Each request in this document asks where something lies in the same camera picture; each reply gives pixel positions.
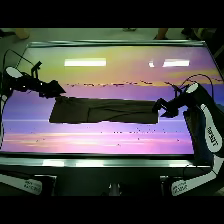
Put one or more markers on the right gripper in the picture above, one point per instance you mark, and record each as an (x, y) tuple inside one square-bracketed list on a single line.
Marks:
[(166, 106)]

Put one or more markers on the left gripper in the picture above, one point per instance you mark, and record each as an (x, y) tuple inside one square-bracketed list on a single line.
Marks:
[(52, 88)]

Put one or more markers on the brown shirt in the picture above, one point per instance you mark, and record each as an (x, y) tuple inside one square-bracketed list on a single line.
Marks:
[(100, 110)]

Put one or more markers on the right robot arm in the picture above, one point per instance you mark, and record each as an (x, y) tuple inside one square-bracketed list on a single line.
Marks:
[(210, 128)]

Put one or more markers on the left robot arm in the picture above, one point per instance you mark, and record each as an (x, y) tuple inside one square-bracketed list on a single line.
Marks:
[(13, 72)]

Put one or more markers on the person's legs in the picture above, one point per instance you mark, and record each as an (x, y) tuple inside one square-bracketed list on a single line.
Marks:
[(162, 33)]

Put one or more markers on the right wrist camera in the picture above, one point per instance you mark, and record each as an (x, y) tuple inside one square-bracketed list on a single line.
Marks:
[(176, 90)]

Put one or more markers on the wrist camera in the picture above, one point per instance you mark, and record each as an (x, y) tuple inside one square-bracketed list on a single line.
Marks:
[(36, 68), (176, 90)]

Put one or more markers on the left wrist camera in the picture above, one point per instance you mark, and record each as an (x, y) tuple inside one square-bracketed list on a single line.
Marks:
[(36, 68)]

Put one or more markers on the silver frame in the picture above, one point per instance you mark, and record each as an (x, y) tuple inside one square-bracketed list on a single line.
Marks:
[(100, 162)]

